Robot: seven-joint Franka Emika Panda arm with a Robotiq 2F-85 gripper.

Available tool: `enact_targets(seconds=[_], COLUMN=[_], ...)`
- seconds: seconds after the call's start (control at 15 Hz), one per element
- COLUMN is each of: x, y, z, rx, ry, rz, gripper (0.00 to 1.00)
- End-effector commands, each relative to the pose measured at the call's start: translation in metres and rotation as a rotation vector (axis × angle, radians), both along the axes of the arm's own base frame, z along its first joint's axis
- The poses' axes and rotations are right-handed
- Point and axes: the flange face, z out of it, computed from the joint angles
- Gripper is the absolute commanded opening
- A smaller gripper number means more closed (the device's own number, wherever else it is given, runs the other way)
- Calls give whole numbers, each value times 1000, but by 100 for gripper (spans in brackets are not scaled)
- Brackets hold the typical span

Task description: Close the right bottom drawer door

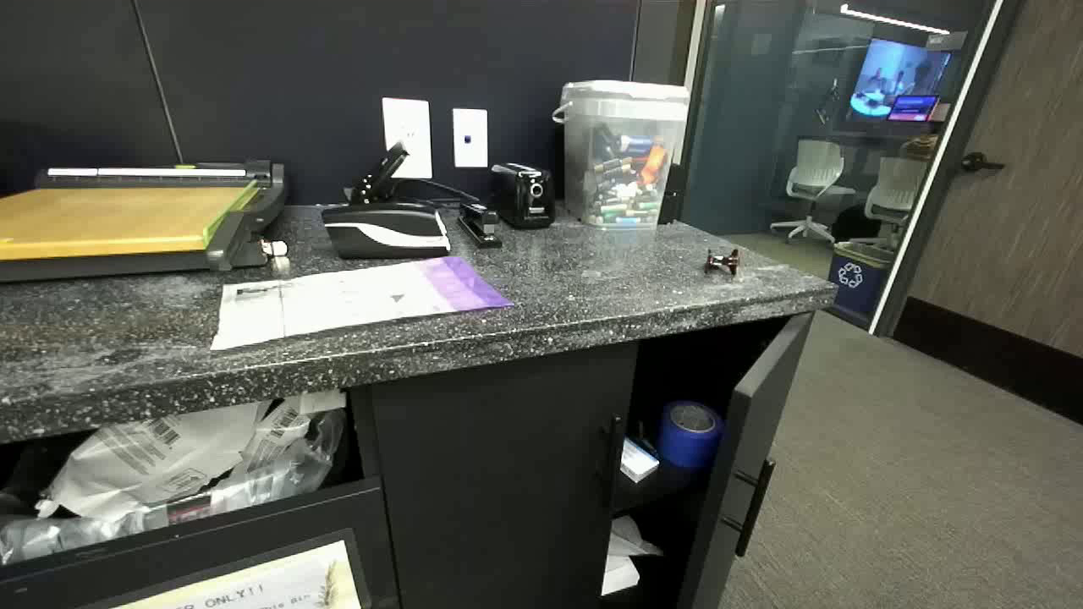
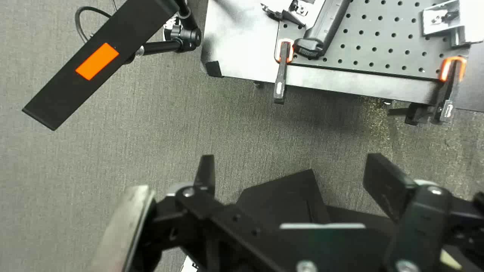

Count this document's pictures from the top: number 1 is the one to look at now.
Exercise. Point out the closed black cabinet door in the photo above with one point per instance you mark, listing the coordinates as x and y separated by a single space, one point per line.
497 477

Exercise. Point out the open black cabinet door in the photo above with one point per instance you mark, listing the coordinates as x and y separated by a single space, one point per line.
756 384

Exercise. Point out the black stapler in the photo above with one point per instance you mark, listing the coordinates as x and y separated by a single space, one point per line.
481 223

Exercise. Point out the black electric pencil sharpener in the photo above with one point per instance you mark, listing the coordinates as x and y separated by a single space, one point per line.
523 195

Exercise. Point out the small black binder clip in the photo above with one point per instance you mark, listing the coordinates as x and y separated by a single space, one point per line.
722 261

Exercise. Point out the black hole punch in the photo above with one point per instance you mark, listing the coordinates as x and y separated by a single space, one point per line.
373 227

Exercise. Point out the clear plastic bucket with lid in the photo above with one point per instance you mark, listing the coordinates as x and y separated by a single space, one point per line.
622 143

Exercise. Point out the blue tape roll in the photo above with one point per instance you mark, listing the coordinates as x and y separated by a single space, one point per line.
689 436

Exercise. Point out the white and purple paper sheet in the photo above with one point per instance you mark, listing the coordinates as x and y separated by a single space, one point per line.
344 299

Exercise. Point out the white papers in cabinet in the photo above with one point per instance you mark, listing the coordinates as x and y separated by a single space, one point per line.
625 548

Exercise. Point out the white office chair left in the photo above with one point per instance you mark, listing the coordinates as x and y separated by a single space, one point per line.
811 182

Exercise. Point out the white office chair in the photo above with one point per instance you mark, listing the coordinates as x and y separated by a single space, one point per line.
895 191
811 182

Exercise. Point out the blue recycling bin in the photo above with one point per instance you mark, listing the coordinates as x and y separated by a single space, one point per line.
857 286

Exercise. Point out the black tilt-out trash bin front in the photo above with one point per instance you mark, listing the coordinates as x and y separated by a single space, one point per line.
194 552

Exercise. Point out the white label on bin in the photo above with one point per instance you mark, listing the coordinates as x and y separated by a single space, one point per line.
306 579

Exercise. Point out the white office chair right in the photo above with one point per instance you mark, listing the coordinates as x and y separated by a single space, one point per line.
895 191

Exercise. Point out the crumpled white plastic bags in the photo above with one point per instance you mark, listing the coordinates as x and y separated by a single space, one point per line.
164 472

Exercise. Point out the paper cutter with wooden board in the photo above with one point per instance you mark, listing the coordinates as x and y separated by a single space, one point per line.
107 220

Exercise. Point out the white wall jack plate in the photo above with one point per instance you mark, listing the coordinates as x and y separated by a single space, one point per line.
468 136

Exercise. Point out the white wall outlet plate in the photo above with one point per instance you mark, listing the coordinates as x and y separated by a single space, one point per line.
408 122

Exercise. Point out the wall mounted tv screen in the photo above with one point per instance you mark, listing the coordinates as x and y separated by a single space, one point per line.
898 84

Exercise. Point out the black door lever handle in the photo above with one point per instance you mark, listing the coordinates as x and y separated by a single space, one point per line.
980 164

